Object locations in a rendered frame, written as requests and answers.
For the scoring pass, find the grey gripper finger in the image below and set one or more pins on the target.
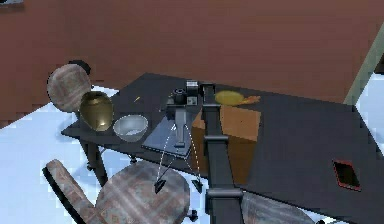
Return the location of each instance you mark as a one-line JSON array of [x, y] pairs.
[[160, 185], [198, 186]]

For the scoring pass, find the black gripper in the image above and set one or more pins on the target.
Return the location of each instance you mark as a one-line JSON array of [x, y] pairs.
[[180, 96]]

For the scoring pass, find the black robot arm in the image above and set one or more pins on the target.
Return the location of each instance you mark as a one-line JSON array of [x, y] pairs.
[[218, 156]]

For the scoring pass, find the patterned fabric office chair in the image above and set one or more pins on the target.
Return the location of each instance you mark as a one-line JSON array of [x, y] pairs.
[[68, 86], [140, 196], [273, 210]]

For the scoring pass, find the yellow pencil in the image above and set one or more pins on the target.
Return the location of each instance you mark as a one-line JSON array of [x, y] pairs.
[[136, 99]]

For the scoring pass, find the grey blue laptop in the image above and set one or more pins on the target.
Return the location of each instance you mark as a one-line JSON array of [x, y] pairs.
[[160, 138]]

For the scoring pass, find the silver bowl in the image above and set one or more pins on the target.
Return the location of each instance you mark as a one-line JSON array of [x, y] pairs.
[[130, 127]]

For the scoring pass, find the brown cardboard box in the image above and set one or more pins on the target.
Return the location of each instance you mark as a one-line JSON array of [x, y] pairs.
[[241, 125]]

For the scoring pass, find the orange carrot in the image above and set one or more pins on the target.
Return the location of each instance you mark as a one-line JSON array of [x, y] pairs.
[[251, 99]]

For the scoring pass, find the gold vase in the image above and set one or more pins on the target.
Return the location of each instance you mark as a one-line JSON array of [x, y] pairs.
[[96, 111]]

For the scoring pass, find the dark grey table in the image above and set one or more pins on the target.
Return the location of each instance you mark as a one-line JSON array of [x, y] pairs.
[[300, 140]]

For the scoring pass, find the black phone red case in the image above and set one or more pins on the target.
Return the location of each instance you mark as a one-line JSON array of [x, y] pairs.
[[346, 175]]

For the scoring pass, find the pale green door frame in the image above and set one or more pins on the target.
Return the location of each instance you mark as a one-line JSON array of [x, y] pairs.
[[365, 66]]

